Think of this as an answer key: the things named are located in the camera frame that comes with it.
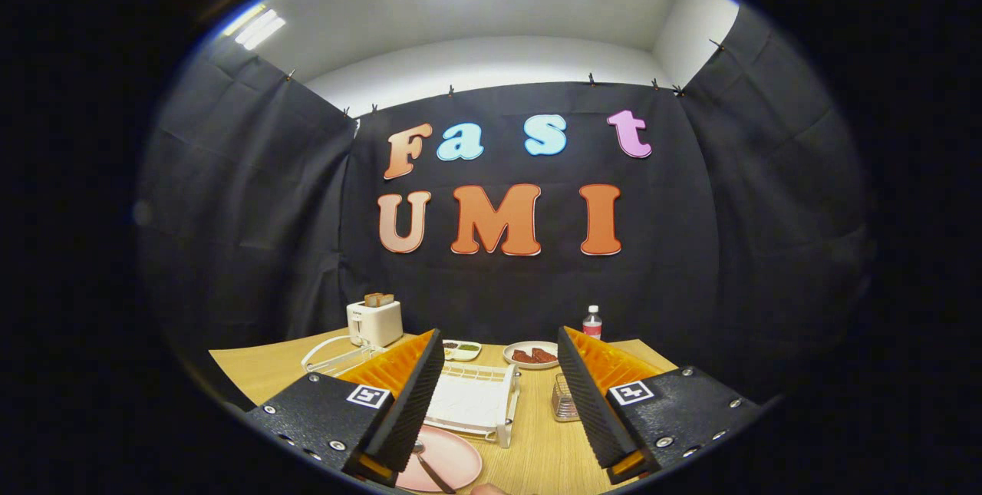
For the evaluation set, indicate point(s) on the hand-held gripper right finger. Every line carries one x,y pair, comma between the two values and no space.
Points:
591,403

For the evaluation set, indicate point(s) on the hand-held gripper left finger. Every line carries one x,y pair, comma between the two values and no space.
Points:
410,410

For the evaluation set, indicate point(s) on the pink plate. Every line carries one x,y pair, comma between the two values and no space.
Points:
456,457

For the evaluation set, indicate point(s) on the beige round plate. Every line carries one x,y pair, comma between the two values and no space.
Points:
529,365

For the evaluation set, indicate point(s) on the white divided bean dish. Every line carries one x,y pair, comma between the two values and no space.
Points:
472,355

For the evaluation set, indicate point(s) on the white ribbed drain tray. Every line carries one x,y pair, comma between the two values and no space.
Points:
468,403

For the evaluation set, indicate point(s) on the red meat piece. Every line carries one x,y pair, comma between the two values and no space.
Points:
523,357
545,355

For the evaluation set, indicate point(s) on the red-labelled clear plastic bottle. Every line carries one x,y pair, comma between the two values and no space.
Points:
592,326

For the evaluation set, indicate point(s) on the white toaster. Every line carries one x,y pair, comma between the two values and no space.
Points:
376,324

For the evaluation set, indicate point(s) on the black backdrop cloth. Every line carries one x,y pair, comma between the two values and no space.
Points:
690,249

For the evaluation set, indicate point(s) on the small ceiling light panel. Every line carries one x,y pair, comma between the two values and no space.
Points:
257,28

